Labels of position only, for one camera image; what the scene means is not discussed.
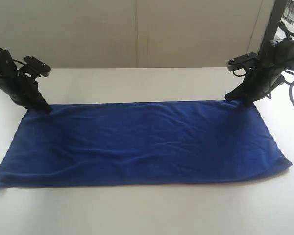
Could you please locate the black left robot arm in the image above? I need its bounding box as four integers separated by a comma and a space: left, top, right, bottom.
0, 48, 52, 114

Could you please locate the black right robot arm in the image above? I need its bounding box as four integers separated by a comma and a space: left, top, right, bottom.
225, 39, 294, 106

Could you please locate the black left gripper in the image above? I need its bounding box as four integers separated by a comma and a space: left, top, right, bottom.
0, 68, 51, 114

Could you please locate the blue microfiber cloth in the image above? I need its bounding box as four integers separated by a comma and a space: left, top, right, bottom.
0, 100, 292, 188

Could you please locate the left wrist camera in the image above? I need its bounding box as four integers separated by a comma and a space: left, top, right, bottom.
19, 56, 51, 80

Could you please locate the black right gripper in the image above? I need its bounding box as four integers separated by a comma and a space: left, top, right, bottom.
224, 66, 282, 107

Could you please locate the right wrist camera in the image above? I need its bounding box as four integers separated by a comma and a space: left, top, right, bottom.
227, 52, 258, 77

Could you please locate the black window frame post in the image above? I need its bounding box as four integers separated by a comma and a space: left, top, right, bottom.
258, 0, 287, 57

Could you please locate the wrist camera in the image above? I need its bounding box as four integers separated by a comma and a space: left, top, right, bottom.
227, 52, 258, 77
19, 56, 51, 80

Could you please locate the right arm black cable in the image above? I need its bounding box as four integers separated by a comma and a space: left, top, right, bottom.
276, 21, 294, 111

